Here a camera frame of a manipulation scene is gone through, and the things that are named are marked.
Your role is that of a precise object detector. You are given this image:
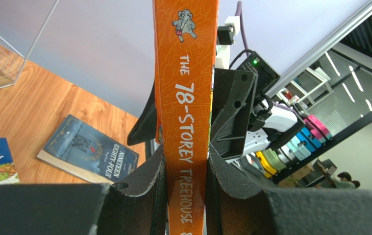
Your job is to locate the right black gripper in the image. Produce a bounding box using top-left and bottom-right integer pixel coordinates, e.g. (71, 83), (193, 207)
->
(210, 51), (280, 160)

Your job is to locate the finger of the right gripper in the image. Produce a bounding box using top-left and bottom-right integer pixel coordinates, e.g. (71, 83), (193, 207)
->
(127, 84), (157, 146)

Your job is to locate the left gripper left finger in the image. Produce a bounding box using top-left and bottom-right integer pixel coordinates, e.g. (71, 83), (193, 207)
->
(0, 146), (167, 235)

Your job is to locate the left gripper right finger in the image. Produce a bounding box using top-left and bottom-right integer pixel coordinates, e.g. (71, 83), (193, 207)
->
(206, 146), (372, 235)

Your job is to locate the orange 78-Storey Treehouse book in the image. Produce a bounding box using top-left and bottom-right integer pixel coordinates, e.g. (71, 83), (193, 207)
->
(153, 0), (219, 235)

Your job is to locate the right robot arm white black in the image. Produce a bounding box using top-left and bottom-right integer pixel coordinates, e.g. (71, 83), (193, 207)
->
(202, 51), (304, 163)

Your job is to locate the Nineteen Eighty-Four book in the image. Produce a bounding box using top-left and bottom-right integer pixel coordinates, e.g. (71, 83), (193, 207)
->
(37, 115), (139, 184)

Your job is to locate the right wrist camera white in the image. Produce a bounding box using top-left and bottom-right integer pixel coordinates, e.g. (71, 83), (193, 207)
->
(214, 16), (241, 69)

